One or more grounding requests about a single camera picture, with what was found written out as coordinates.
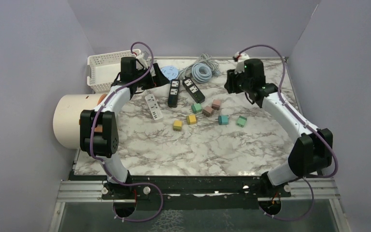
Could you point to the pink plug adapter round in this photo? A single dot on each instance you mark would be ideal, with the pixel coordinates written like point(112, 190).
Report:
point(208, 111)

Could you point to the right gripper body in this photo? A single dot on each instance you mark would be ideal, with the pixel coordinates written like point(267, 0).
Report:
point(235, 81)

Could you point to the white power strip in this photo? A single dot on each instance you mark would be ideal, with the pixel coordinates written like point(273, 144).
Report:
point(154, 107)

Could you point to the green plug adapter white strip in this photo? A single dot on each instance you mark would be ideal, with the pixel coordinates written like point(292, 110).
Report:
point(241, 121)

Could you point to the cream cylinder container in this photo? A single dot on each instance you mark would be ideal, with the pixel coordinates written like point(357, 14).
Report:
point(66, 119)

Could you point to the blue round power socket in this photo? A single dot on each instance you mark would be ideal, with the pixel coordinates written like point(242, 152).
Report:
point(170, 72)

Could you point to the black power strip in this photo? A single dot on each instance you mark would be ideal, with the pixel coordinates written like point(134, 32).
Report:
point(173, 93)
point(193, 90)

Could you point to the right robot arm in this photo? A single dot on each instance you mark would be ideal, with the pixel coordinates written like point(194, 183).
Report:
point(312, 146)

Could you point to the yellow plug adapter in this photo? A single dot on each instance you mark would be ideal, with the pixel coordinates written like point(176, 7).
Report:
point(191, 119)
point(177, 125)

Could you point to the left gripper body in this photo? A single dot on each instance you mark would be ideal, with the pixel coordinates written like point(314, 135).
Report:
point(146, 82)

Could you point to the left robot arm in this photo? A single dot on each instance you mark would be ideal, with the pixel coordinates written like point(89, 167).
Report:
point(98, 127)

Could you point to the white plastic basket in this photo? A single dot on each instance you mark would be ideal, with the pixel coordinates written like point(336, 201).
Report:
point(102, 69)

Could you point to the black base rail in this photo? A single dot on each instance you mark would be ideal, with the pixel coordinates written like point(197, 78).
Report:
point(151, 193)

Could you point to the teal plug adapter round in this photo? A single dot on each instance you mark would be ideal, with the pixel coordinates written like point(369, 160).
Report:
point(223, 119)

